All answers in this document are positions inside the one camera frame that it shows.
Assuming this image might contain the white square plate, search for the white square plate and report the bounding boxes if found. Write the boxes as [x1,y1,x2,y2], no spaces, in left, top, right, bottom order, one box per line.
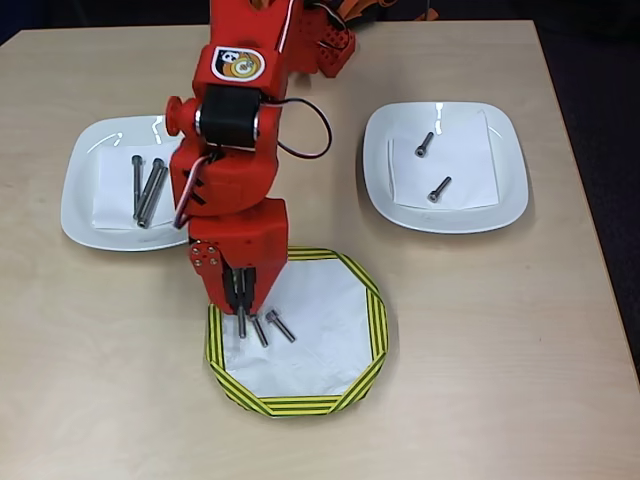
[362,101,530,235]
[59,114,201,253]

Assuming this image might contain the black red servo cable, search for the black red servo cable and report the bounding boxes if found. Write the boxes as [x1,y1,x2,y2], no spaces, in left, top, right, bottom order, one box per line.
[260,97,335,161]

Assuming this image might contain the white red servo cable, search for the white red servo cable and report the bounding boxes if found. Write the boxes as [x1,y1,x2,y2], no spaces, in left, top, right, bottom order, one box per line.
[172,152,221,231]
[277,0,297,52]

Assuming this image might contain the white paper napkin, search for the white paper napkin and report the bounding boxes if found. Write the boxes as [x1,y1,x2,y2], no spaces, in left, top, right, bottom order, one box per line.
[91,139,181,232]
[387,110,500,211]

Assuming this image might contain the yellow-green striped paper tray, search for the yellow-green striped paper tray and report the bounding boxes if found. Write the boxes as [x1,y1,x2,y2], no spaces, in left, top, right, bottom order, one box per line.
[203,246,390,418]

